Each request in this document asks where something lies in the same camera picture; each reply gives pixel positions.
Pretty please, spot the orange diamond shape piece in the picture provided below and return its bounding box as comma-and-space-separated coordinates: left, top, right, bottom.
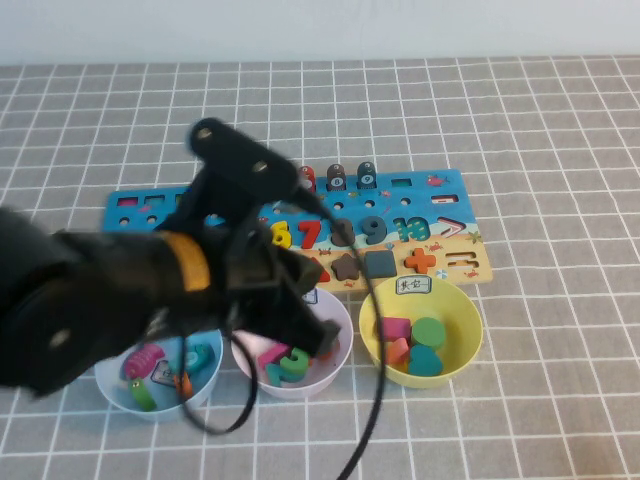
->
383, 338, 411, 367

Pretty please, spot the orange fish piece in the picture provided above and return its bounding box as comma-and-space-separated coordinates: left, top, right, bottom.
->
172, 372, 194, 401

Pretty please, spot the teal number two piece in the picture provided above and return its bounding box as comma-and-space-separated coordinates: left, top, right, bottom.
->
264, 362, 306, 388

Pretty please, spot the brown star shape piece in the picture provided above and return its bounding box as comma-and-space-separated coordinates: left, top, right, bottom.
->
330, 252, 364, 282

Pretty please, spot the red number seven piece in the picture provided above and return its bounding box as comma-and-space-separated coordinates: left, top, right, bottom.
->
297, 220, 324, 250

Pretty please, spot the black slack cable loop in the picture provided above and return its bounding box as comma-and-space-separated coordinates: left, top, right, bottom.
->
179, 332, 260, 435

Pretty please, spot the brown number eight piece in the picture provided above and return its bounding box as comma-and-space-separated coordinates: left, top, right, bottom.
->
329, 217, 357, 249

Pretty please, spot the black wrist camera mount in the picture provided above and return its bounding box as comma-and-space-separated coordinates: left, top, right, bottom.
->
157, 118, 304, 236

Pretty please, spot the yellow number six piece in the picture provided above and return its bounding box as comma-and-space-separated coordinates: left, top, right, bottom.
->
268, 220, 294, 251

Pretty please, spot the pink rectangle shape piece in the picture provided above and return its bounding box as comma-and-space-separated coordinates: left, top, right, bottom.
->
382, 317, 412, 344

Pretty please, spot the dark teal number nine piece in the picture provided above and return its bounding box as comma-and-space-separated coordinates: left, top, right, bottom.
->
360, 215, 389, 246

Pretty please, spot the blue wooden puzzle board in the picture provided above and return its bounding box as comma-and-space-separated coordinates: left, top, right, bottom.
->
102, 168, 494, 297

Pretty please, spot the green fish piece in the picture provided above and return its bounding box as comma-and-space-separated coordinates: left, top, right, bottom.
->
127, 378, 158, 413

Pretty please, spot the dark grey square piece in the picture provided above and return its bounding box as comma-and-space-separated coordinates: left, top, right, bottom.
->
363, 249, 399, 280

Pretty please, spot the teal heart shape piece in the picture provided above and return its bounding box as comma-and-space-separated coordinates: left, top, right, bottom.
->
407, 344, 445, 377

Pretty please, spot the green circle shape piece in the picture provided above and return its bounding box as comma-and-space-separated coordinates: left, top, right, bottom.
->
410, 317, 447, 351

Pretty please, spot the light blue plastic bowl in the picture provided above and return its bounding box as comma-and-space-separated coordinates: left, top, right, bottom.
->
94, 329, 224, 425

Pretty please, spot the magenta fish piece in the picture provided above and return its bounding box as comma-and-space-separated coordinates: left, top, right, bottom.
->
123, 343, 166, 380

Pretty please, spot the green number three piece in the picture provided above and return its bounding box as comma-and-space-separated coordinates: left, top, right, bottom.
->
278, 347, 314, 375

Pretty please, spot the orange velcro strap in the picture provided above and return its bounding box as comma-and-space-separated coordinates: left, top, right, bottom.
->
162, 232, 212, 292

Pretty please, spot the small white paper label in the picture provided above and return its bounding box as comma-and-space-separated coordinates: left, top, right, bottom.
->
150, 360, 177, 387

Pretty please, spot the dark blue fish piece nine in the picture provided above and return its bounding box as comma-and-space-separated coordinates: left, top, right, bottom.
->
355, 161, 378, 191

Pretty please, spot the grey grid tablecloth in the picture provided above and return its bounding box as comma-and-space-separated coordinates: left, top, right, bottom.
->
0, 54, 640, 480

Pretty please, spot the teal fish piece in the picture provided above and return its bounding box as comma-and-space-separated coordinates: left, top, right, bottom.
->
182, 343, 215, 374

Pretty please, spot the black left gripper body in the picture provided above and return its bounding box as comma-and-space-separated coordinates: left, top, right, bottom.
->
211, 226, 282, 322

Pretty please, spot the magenta number piece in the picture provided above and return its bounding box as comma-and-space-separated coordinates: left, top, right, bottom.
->
257, 343, 291, 369

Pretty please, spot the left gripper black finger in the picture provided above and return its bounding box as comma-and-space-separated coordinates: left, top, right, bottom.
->
271, 244, 326, 297
233, 293, 343, 359

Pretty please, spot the yellow plastic bowl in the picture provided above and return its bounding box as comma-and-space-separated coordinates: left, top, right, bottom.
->
358, 276, 484, 390

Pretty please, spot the orange plus sign piece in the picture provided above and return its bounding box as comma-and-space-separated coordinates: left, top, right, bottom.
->
403, 248, 437, 275

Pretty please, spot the pink plastic bowl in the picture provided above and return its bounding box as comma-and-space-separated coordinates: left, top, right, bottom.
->
230, 287, 355, 400

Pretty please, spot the brown fish piece eight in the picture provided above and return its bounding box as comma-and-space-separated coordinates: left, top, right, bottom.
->
325, 163, 348, 193

